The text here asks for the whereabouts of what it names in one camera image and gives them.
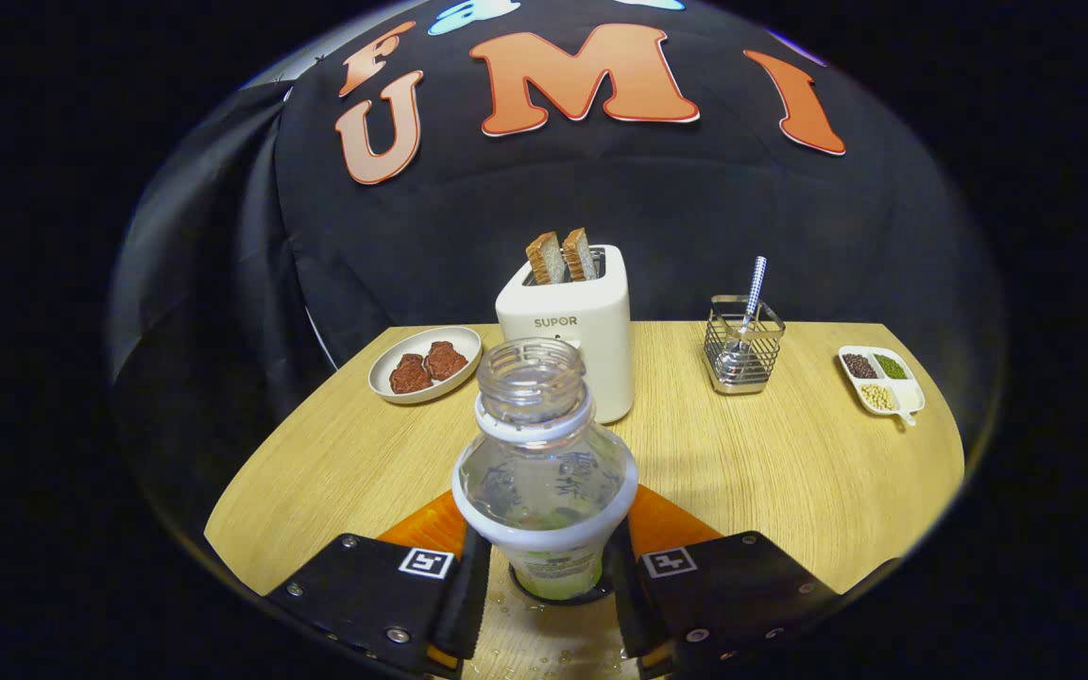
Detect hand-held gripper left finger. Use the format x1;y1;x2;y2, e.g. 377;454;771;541
265;489;493;679

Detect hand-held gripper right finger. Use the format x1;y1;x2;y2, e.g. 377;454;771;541
605;484;838;679

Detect dark brown round coaster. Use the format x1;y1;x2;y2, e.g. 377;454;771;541
506;562;619;607

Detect clear plastic juice bottle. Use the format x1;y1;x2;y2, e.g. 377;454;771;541
451;337;640;603

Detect wooden table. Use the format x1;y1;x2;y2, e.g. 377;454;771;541
204;321;966;680

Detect white round plate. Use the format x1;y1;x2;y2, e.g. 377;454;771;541
368;326;484;406

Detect brown meat piece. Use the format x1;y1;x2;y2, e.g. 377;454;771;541
388;353;434;396
423;341;469;383

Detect white divided dish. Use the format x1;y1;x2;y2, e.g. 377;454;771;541
837;345;927;427

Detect white toaster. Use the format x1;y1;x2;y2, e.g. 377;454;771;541
495;244;636;425

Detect toasted bread slice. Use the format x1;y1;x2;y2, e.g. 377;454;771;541
562;227;599;282
525;231;567;286

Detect metal wire utensil holder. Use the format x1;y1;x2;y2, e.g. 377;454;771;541
703;295;787;396

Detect metal spoon checkered handle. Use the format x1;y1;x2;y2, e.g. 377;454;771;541
719;255;769;379

